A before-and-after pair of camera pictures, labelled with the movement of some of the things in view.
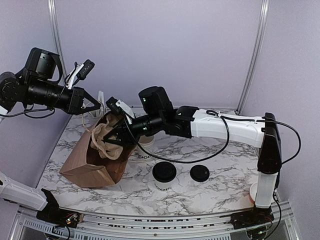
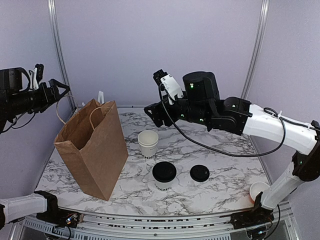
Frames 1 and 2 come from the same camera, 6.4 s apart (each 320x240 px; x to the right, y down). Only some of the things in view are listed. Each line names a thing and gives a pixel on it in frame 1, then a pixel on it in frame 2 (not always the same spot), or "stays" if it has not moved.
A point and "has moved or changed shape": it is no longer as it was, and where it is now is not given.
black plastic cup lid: x=164 y=172 stays
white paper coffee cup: x=163 y=186 stays
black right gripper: x=123 y=129 → x=157 y=109
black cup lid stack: x=199 y=173 stays
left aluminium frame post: x=56 y=33 stays
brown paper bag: x=84 y=167 has moved or changed shape
